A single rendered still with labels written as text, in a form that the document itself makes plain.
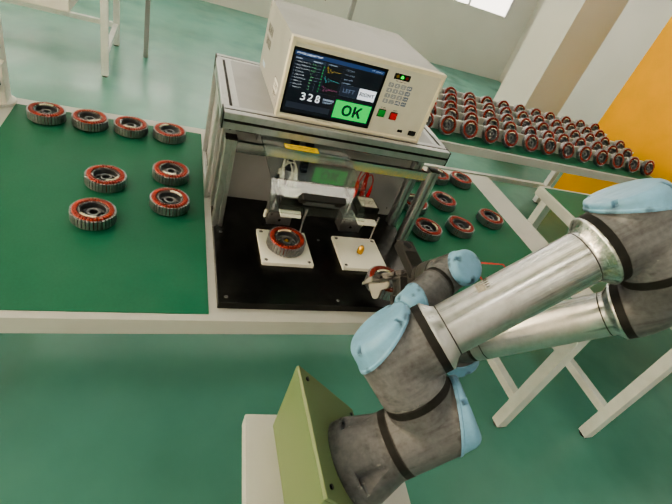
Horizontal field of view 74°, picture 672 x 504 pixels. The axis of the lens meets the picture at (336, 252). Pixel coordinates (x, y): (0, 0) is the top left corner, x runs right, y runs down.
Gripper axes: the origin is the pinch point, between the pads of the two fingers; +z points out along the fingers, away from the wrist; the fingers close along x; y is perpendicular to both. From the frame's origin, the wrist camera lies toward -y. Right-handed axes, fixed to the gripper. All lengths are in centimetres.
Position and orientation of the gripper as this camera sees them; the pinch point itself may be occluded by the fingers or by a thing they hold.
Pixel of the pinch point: (384, 282)
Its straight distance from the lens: 123.7
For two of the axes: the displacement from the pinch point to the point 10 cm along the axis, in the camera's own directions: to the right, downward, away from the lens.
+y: 0.2, 9.7, -2.3
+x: 9.2, 0.7, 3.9
